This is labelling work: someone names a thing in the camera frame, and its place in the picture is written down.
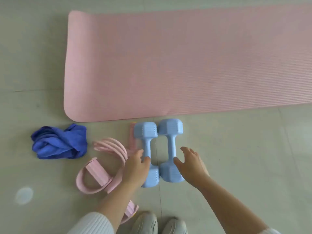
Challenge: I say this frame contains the person's left hand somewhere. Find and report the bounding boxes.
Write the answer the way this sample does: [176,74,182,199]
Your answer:
[122,149,151,190]

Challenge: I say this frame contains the person's right hand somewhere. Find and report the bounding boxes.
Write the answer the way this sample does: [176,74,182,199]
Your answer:
[173,146,210,188]

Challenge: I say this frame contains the light blue dumbbell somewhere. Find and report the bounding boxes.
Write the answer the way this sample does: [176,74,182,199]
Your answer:
[133,122,160,188]
[157,119,185,184]

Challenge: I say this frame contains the pink pedal resistance band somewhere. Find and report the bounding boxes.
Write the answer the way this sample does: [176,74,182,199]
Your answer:
[75,122,139,225]

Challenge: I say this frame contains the pink yoga mat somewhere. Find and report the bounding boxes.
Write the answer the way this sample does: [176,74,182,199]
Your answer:
[64,3,312,123]

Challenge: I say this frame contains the person's left forearm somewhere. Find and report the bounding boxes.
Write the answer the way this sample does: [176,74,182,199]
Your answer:
[68,182,141,234]

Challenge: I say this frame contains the person's right forearm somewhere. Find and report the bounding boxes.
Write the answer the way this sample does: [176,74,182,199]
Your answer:
[195,175,281,234]

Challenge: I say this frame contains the person's right white shoe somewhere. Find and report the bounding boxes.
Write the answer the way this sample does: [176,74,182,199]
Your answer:
[162,217,188,234]

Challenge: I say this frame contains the blue cloth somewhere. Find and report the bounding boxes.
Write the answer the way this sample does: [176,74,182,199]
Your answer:
[31,123,88,160]

